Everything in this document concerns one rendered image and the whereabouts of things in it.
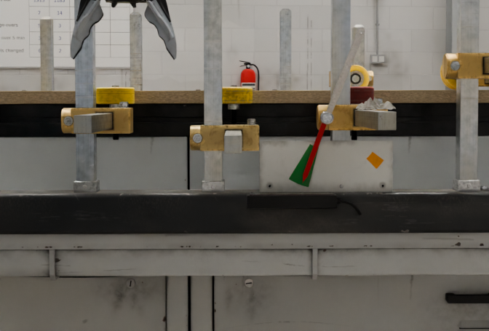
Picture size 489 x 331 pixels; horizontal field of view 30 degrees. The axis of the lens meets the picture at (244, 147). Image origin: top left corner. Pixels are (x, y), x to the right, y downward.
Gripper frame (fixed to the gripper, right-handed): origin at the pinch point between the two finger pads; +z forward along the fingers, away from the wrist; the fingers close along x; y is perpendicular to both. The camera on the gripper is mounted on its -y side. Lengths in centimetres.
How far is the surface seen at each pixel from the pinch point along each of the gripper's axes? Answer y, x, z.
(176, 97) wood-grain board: -60, 10, 5
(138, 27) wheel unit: -151, 1, -17
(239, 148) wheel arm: -13.7, 18.5, 13.8
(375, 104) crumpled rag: -19.6, 43.1, 6.6
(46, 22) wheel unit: -154, -28, -19
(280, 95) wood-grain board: -58, 32, 5
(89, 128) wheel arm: -16.1, -6.3, 10.5
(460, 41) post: -36, 64, -6
